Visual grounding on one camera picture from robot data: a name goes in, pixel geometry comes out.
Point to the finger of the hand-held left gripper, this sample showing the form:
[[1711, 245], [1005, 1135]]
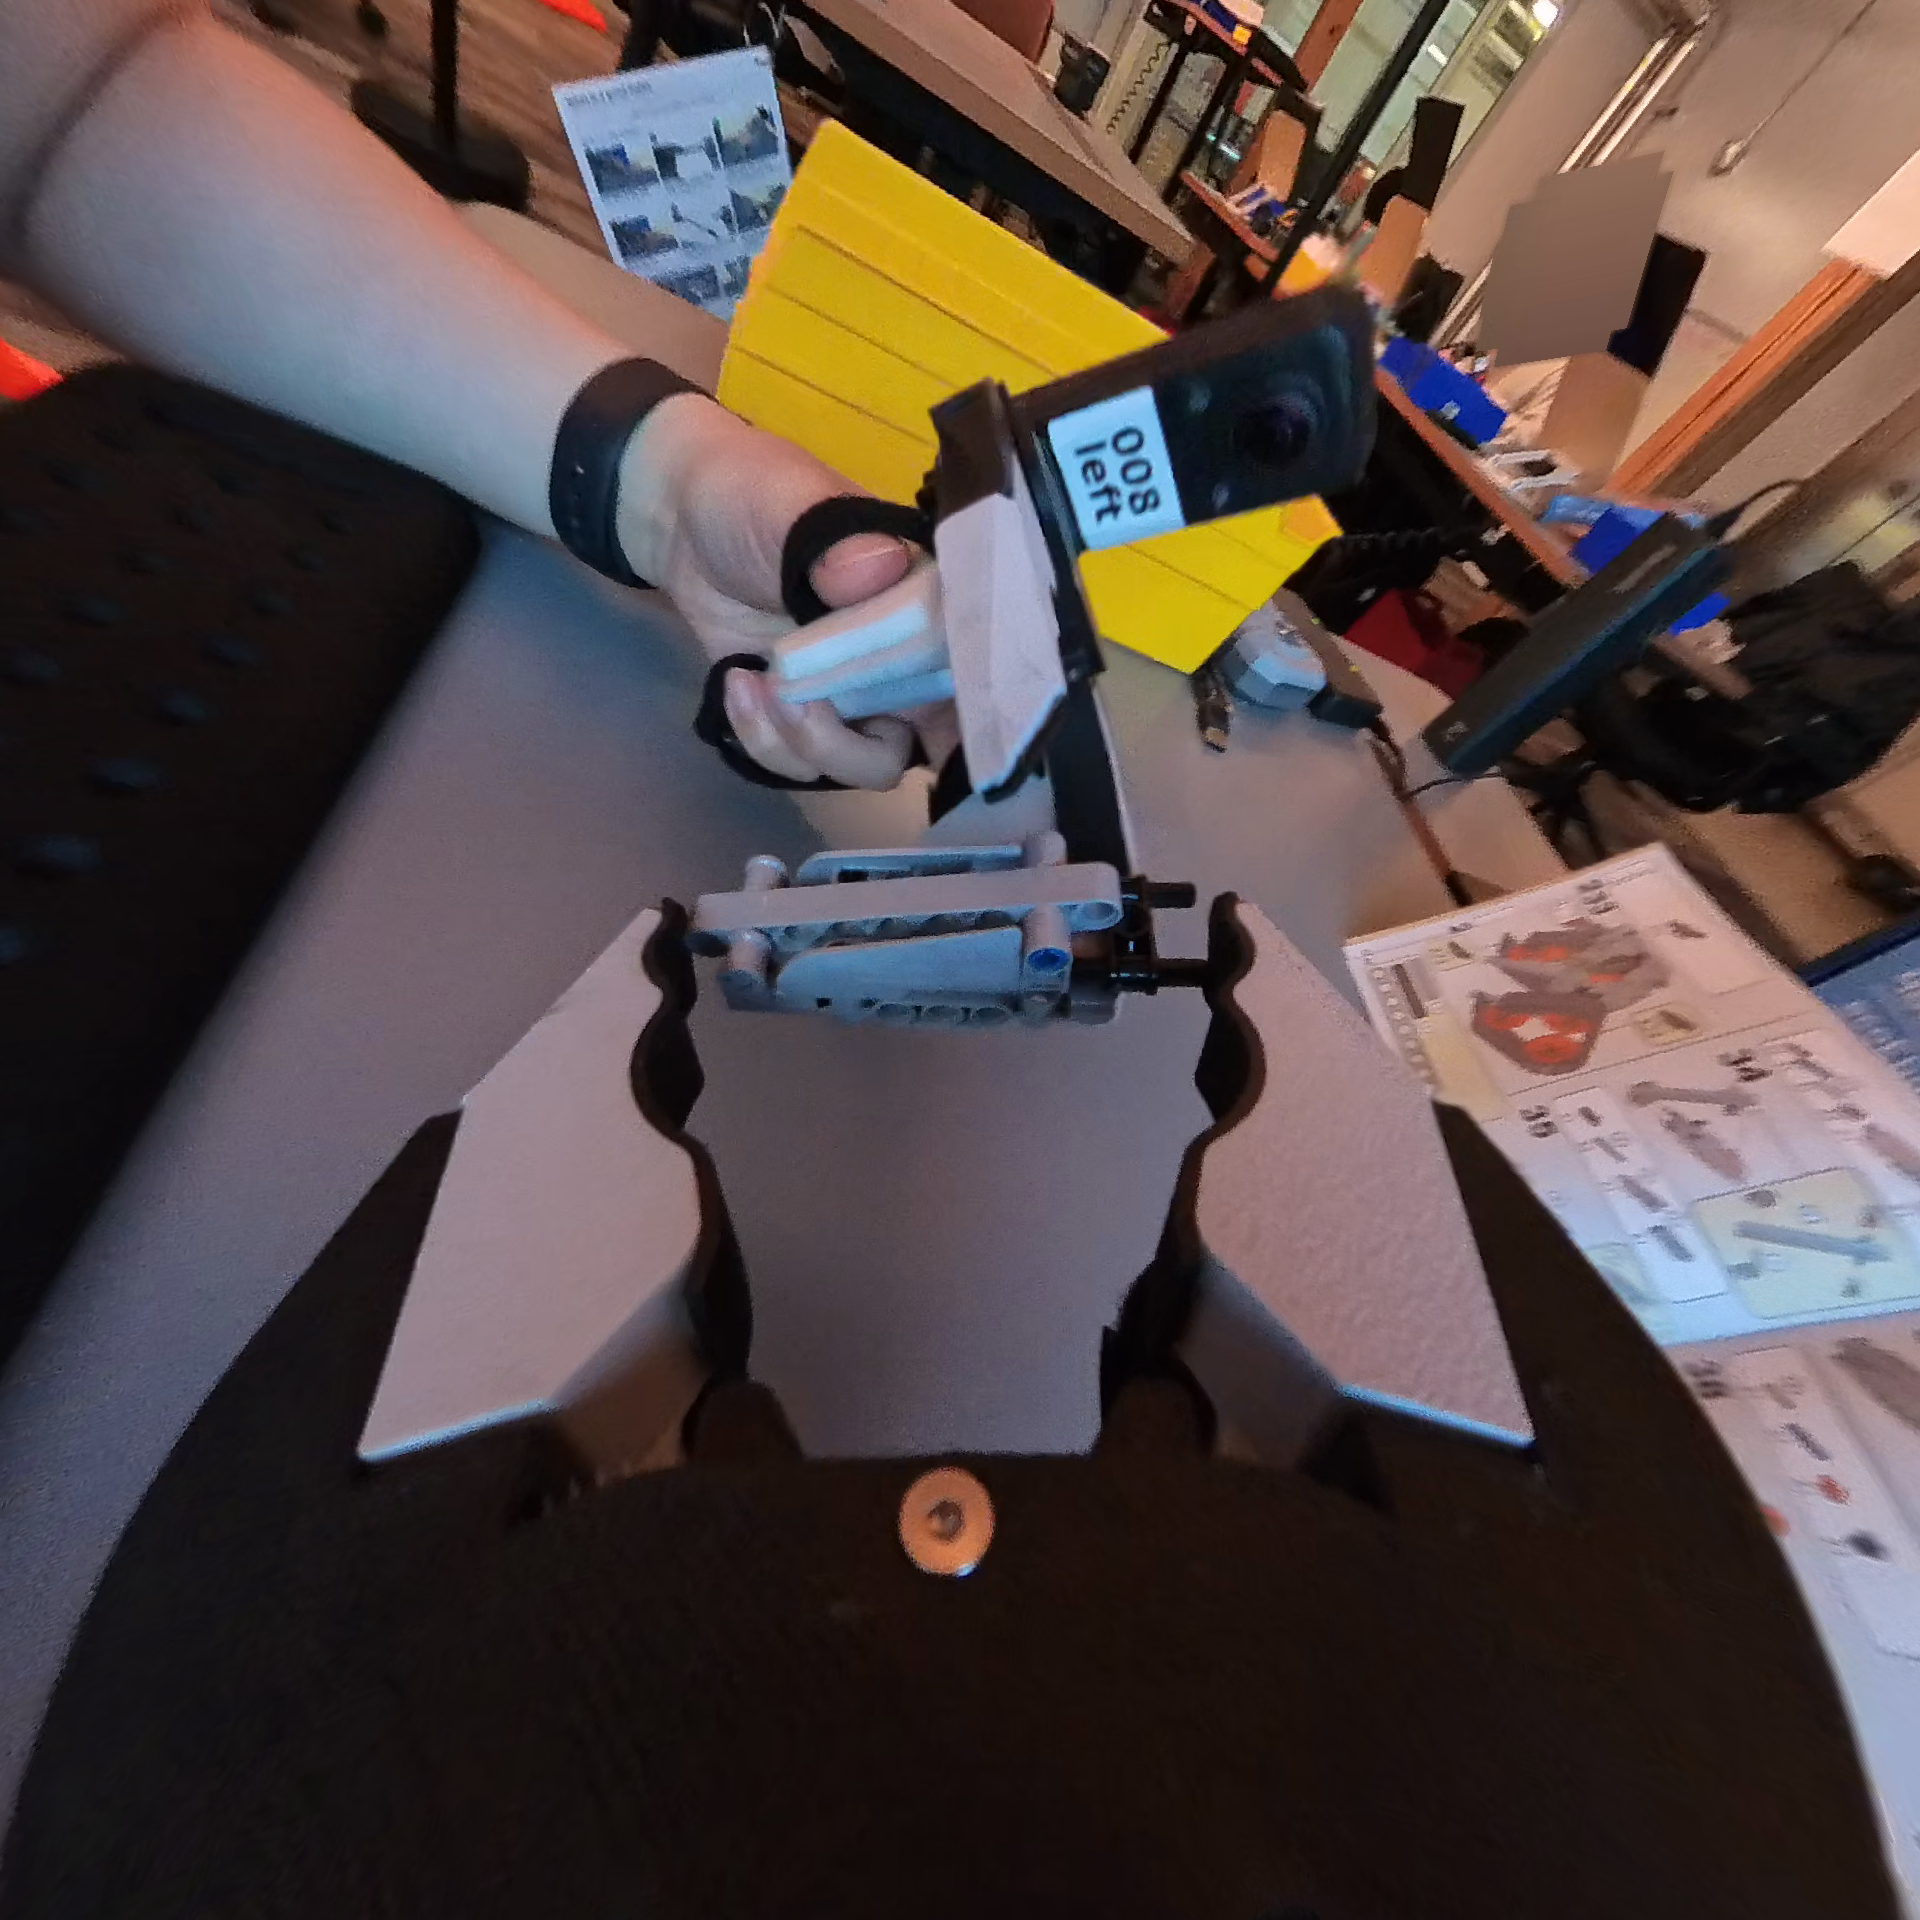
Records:
[[1005, 643], [1093, 783]]

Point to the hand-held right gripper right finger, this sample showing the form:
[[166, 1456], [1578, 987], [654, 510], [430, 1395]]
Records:
[[1351, 1198]]

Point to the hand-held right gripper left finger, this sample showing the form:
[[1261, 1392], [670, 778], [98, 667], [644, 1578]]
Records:
[[556, 1198]]

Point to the grey toy brick assembly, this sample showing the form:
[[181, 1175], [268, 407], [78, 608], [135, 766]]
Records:
[[900, 933]]

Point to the person's left forearm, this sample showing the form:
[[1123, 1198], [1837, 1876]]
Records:
[[268, 255]]

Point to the grey desk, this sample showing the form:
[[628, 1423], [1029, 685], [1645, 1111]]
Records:
[[900, 1198]]

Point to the person's left hand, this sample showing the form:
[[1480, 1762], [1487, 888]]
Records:
[[706, 510]]

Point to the black USB plug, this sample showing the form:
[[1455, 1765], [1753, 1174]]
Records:
[[1211, 712]]

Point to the grey electronic block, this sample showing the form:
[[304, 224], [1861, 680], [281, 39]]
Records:
[[1267, 667]]

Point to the black power adapter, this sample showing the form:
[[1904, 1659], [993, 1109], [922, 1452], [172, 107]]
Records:
[[1351, 698]]

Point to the white instruction booklet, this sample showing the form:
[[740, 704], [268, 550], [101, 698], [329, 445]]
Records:
[[1649, 1079]]

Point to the yellow plastic box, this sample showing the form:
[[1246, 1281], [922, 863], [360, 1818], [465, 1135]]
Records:
[[900, 301]]

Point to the black flat panel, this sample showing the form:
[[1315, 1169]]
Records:
[[1592, 643]]

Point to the wooden table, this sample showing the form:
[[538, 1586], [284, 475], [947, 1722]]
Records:
[[992, 107]]

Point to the black wristband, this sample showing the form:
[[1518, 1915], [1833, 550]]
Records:
[[592, 464]]

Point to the blue booklet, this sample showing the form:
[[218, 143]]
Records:
[[1876, 1002]]

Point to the photo leaflet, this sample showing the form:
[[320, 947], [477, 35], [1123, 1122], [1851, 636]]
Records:
[[674, 181]]

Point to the black bag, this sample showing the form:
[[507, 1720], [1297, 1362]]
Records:
[[1785, 689]]

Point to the black perforated tray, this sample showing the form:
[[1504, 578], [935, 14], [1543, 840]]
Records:
[[193, 673]]

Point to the black stand base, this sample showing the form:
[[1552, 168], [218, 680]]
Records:
[[451, 151]]

